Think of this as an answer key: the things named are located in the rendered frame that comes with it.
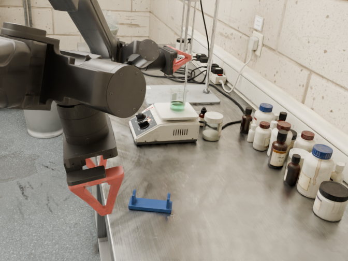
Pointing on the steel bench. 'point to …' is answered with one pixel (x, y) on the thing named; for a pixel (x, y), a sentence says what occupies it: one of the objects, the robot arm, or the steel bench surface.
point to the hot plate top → (164, 108)
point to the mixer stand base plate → (164, 91)
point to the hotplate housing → (168, 131)
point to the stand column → (212, 47)
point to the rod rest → (150, 204)
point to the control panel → (143, 120)
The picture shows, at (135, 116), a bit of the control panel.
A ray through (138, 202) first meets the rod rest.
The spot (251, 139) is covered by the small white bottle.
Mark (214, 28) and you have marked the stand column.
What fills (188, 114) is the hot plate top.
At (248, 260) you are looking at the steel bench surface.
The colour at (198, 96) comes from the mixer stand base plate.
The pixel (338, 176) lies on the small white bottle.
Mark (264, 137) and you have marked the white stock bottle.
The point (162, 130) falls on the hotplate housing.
